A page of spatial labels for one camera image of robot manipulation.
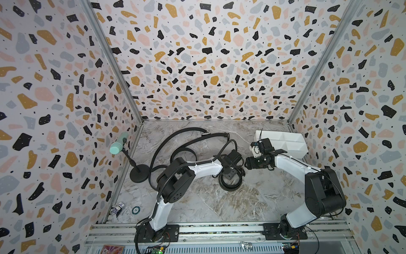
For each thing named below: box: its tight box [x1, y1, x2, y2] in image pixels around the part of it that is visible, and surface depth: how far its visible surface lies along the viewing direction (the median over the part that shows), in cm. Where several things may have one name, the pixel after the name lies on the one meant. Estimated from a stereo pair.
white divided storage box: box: [253, 130, 309, 160], surface depth 109 cm
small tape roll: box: [131, 205, 141, 215], surface depth 81 cm
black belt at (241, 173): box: [218, 167, 246, 192], surface depth 89 cm
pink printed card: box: [100, 244, 125, 254], surface depth 69 cm
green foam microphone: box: [109, 131, 129, 156], surface depth 66 cm
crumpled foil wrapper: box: [240, 241, 253, 250], surface depth 72 cm
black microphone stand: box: [121, 137, 151, 184], surface depth 92 cm
